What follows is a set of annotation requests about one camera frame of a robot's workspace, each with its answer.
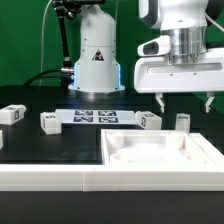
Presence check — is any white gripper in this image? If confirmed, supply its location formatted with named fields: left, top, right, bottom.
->
left=134, top=57, right=224, bottom=113

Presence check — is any white square tabletop part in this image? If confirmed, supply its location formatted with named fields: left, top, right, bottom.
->
left=101, top=129, right=215, bottom=167

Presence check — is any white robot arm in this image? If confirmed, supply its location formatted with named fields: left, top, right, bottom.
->
left=69, top=0, right=224, bottom=101

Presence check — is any white sheet with AprilTags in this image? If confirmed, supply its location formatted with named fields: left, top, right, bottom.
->
left=55, top=109, right=136, bottom=125

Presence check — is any white U-shaped obstacle fence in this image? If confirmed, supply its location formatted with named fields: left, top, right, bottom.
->
left=0, top=133, right=224, bottom=192

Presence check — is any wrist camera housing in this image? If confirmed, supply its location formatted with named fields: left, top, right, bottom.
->
left=137, top=35, right=171, bottom=57

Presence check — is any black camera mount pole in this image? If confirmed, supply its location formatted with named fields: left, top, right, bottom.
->
left=52, top=0, right=106, bottom=76

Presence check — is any black cable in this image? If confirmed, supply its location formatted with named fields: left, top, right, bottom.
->
left=22, top=68, right=73, bottom=88

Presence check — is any grey cable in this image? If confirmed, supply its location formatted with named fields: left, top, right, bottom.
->
left=38, top=0, right=54, bottom=87

